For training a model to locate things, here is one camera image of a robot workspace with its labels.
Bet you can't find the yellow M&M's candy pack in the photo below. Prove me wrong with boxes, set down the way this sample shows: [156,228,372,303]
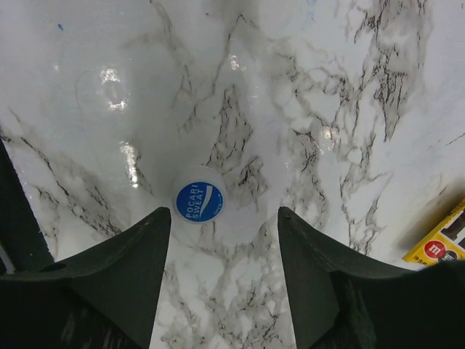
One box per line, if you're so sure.
[403,200,464,266]

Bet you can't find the blue Pocari Sweat cap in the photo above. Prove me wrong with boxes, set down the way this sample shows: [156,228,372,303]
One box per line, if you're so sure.
[172,166,226,224]

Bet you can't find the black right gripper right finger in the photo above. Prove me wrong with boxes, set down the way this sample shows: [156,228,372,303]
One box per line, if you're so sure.
[278,206,464,348]

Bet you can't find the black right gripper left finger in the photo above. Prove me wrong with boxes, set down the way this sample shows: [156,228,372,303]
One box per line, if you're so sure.
[1,207,171,348]

